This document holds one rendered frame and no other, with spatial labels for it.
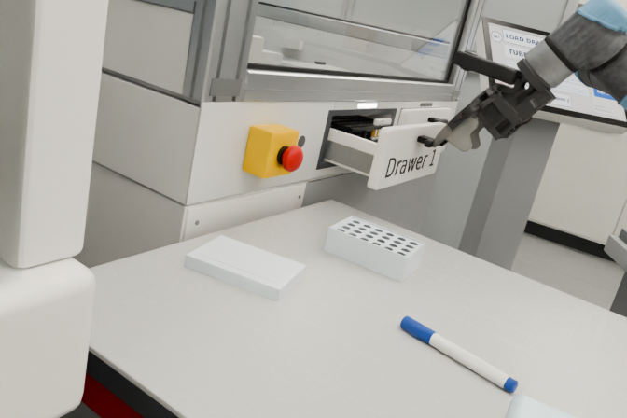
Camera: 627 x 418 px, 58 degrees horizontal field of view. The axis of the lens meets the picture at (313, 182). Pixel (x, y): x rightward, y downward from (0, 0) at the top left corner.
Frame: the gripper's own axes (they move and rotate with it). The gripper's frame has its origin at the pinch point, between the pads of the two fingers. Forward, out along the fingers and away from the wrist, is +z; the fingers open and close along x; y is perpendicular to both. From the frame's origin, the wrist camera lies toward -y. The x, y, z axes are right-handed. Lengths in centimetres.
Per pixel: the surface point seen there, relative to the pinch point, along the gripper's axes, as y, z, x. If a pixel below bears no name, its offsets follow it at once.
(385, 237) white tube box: 11.1, 7.2, -26.8
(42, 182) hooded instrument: 3, -7, -83
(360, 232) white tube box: 8.6, 9.0, -29.0
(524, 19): -46, -11, 161
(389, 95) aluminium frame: -15.6, 5.7, 8.5
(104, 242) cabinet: -13, 38, -47
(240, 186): -7.5, 17.7, -36.0
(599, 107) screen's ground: 7, -15, 99
